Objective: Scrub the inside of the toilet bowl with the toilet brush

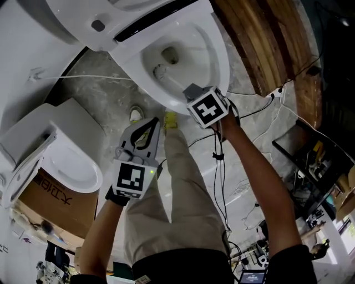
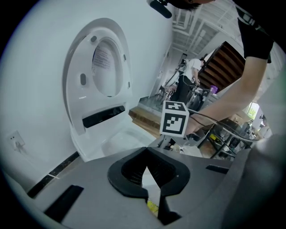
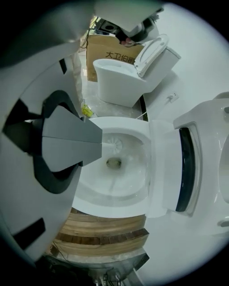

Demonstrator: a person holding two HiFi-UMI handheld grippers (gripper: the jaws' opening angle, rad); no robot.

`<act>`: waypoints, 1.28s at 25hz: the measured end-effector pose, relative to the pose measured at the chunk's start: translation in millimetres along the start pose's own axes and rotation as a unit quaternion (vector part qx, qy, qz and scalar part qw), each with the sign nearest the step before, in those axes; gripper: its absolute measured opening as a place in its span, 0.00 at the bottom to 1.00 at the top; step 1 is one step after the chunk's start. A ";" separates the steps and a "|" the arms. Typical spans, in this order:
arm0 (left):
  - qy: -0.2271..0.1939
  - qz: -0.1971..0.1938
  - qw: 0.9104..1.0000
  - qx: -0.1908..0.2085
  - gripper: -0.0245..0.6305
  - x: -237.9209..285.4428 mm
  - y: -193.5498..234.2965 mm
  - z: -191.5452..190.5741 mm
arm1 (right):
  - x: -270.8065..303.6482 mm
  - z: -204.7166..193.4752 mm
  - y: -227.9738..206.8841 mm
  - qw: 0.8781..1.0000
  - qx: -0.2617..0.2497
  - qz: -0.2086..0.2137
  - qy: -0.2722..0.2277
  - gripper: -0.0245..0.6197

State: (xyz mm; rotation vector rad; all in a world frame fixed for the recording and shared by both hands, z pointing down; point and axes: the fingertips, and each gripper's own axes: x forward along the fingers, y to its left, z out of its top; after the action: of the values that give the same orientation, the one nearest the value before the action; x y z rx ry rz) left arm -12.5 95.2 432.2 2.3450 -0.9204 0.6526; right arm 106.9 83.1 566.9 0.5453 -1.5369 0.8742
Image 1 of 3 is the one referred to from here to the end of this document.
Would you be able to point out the person's shoe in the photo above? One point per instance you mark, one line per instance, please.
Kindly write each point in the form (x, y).
(170, 119)
(136, 114)

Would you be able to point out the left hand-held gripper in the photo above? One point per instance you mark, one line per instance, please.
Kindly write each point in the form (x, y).
(130, 177)

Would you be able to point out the white toilet with plain lid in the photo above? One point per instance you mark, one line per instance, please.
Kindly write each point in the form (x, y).
(72, 169)

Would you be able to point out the person's right forearm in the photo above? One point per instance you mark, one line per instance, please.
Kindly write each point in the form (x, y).
(258, 180)

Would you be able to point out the black table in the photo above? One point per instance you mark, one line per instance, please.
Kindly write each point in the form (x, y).
(305, 155)

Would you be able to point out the white wall socket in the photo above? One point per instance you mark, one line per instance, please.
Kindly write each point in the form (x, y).
(36, 74)

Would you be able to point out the white toilet with labelled lid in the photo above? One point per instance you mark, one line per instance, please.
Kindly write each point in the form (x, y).
(199, 50)

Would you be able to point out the person's left shoe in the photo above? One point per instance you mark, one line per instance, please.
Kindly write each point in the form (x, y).
(136, 114)

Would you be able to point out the wooden step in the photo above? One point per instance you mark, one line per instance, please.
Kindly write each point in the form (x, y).
(266, 44)

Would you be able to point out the white toilet brush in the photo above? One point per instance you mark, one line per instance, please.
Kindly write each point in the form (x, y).
(159, 72)

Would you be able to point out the small lit screen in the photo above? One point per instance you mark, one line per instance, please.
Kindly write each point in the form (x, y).
(253, 277)

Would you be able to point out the person's left hand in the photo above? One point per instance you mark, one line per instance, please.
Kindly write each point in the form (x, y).
(116, 197)

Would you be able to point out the person's black shirt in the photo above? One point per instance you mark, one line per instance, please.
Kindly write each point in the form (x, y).
(188, 266)

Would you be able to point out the open cardboard box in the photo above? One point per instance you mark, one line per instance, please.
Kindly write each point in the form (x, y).
(345, 194)

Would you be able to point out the person's beige trousers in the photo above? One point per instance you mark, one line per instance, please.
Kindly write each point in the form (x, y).
(180, 208)

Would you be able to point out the brown cardboard box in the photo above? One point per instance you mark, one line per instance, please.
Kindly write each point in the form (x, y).
(55, 210)

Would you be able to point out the person's right shoe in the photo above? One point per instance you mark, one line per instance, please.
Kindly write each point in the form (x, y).
(170, 119)

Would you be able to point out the person's left forearm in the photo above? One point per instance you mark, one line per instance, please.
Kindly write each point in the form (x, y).
(100, 238)

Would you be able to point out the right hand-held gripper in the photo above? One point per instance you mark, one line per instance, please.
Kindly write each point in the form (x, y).
(208, 109)

